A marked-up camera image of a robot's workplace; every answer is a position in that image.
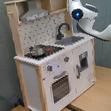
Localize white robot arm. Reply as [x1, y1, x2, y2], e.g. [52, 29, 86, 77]
[66, 0, 111, 42]

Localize grey ice dispenser panel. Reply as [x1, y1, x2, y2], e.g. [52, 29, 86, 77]
[79, 52, 88, 71]

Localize grey toy sink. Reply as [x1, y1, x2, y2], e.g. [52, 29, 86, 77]
[56, 36, 83, 46]

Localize black toy faucet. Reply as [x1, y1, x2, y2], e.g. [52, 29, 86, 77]
[56, 23, 70, 40]

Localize red right stove knob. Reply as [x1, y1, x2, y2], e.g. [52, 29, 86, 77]
[63, 56, 70, 63]

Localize black toy stovetop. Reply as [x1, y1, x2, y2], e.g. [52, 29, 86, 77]
[25, 45, 62, 60]

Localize red left stove knob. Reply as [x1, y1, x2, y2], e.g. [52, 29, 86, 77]
[47, 65, 53, 72]

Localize silver toy pot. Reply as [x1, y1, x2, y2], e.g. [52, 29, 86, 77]
[29, 44, 45, 56]

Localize wooden toy kitchen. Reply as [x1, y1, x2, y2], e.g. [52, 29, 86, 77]
[6, 0, 96, 111]

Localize grey range hood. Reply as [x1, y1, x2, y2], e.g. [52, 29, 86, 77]
[21, 0, 50, 23]

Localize grey fridge door handle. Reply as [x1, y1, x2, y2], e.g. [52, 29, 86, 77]
[76, 65, 81, 79]

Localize red stove knob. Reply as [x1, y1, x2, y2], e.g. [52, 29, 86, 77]
[63, 56, 70, 63]
[47, 65, 53, 72]

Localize toy oven door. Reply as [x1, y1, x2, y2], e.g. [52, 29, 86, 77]
[52, 74, 70, 103]

